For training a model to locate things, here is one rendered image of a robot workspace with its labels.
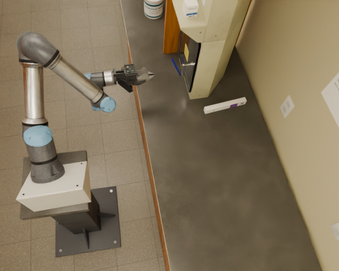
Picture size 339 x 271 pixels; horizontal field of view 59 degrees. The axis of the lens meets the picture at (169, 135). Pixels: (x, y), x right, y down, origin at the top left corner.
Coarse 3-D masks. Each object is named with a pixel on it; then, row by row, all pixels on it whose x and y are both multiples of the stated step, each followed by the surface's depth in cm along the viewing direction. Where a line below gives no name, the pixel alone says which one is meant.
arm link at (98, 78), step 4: (100, 72) 153; (88, 76) 151; (92, 76) 151; (96, 76) 151; (100, 76) 152; (92, 80) 151; (96, 80) 151; (100, 80) 152; (104, 80) 152; (96, 84) 152; (100, 84) 153; (104, 84) 154; (100, 88) 154
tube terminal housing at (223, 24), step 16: (208, 0) 123; (224, 0) 119; (240, 0) 123; (208, 16) 125; (224, 16) 127; (240, 16) 139; (208, 32) 133; (224, 32) 135; (208, 48) 143; (224, 48) 148; (208, 64) 153; (224, 64) 171; (208, 80) 166; (192, 96) 178
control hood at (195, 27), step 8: (176, 0) 136; (176, 8) 133; (176, 16) 132; (184, 16) 131; (200, 16) 132; (184, 24) 129; (192, 24) 129; (200, 24) 130; (184, 32) 131; (192, 32) 131; (200, 32) 132; (200, 40) 137
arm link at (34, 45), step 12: (24, 36) 125; (36, 36) 125; (24, 48) 124; (36, 48) 123; (48, 48) 125; (36, 60) 126; (48, 60) 125; (60, 60) 129; (60, 72) 131; (72, 72) 132; (72, 84) 135; (84, 84) 137; (96, 96) 141; (108, 96) 146; (108, 108) 144
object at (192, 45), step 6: (186, 36) 162; (180, 42) 178; (186, 42) 164; (192, 42) 152; (198, 42) 141; (180, 48) 180; (192, 48) 153; (198, 48) 143; (180, 54) 182; (192, 54) 155; (198, 54) 146; (180, 60) 185; (186, 60) 170; (192, 60) 157; (186, 66) 172; (192, 66) 158; (186, 72) 174; (192, 72) 160; (186, 78) 176; (192, 78) 163; (186, 84) 178
